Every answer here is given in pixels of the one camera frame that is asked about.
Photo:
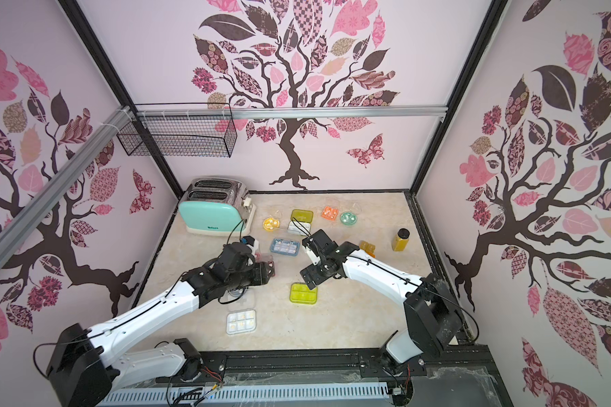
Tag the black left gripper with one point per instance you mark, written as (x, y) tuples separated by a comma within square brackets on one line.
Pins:
[(261, 270)]

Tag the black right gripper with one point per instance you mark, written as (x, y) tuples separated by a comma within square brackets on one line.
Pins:
[(316, 267)]

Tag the yellow small pillbox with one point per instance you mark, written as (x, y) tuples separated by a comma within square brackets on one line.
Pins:
[(366, 246)]

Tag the green lid white pillbox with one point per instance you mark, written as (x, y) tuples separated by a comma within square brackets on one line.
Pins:
[(300, 294)]

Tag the clear white pillbox front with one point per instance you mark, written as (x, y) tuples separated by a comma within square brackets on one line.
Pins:
[(241, 316)]

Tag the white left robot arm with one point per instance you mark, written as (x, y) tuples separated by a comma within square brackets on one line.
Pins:
[(88, 363)]

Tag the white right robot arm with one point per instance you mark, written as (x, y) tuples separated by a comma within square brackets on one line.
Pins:
[(433, 318)]

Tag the blue rectangular pillbox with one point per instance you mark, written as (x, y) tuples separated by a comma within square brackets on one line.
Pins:
[(285, 247)]

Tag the green round pillbox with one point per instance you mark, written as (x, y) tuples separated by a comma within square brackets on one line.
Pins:
[(350, 213)]

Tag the olive lid pillbox back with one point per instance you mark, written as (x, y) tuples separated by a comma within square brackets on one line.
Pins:
[(300, 222)]

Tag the yellow round pillbox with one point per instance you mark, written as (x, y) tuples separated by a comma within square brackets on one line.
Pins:
[(272, 219)]

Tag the mint green toaster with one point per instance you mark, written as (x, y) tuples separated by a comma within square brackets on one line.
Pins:
[(215, 206)]

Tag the yellow bottle black cap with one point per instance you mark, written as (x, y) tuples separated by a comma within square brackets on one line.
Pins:
[(401, 240)]

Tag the white slotted cable duct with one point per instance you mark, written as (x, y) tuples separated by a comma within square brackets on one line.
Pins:
[(246, 395)]

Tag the black wire basket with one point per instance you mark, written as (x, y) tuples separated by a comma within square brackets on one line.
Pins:
[(180, 130)]

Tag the aluminium rail back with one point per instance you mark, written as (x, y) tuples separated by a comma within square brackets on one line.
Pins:
[(338, 112)]

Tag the aluminium rail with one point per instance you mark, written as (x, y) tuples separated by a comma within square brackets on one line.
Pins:
[(32, 215), (338, 112)]

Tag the aluminium rail left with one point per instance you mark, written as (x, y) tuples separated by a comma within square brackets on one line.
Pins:
[(32, 215)]

